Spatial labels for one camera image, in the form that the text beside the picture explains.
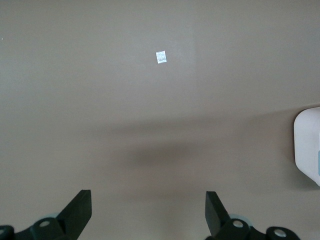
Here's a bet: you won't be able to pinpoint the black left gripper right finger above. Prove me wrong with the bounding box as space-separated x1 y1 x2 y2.
204 191 300 240

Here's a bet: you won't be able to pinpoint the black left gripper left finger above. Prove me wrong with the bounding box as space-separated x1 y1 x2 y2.
0 189 93 240

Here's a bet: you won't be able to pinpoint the white box lid grey latches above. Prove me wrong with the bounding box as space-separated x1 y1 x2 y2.
293 106 320 187

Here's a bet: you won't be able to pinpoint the small square tape patch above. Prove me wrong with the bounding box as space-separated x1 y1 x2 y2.
155 50 168 65

